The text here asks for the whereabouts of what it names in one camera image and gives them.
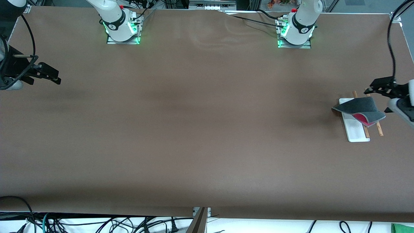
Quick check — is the pink and grey towel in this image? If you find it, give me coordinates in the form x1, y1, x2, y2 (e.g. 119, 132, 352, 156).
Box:
332, 96, 386, 127

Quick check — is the white rack with wooden bars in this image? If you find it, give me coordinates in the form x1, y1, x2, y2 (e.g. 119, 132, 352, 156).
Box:
339, 90, 384, 143

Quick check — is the green cloth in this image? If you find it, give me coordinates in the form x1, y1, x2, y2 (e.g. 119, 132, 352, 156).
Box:
391, 223, 414, 233

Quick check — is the brown table cover sheet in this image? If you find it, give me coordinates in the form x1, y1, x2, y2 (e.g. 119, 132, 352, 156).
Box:
0, 6, 414, 223

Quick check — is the grey power strip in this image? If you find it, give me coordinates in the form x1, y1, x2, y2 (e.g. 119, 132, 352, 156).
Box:
189, 0, 236, 11

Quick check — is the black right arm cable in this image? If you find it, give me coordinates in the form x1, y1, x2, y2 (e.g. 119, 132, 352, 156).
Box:
0, 15, 39, 91

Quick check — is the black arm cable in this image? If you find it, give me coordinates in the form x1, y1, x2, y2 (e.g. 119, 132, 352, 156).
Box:
387, 0, 414, 84
0, 15, 39, 91

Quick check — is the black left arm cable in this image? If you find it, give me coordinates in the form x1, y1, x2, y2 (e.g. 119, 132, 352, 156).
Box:
387, 0, 414, 84

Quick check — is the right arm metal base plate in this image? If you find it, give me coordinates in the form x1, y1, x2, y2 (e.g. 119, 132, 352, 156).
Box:
106, 15, 143, 45

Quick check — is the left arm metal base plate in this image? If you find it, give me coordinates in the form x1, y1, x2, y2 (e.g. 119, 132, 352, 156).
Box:
277, 18, 312, 50

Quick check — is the black looping floor cable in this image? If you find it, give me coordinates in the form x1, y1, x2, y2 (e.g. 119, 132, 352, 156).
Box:
0, 195, 36, 233

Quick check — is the short curved black tabletop cable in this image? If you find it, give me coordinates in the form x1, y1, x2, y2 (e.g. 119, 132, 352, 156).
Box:
256, 9, 280, 20

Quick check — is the long black tabletop cable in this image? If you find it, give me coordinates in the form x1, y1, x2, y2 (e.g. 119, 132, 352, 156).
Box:
223, 11, 285, 28

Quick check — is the teal floor cable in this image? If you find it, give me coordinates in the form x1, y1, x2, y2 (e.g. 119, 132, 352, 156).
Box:
41, 212, 52, 233

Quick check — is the grey metal post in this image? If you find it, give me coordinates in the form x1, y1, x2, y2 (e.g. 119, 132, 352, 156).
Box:
186, 207, 208, 233

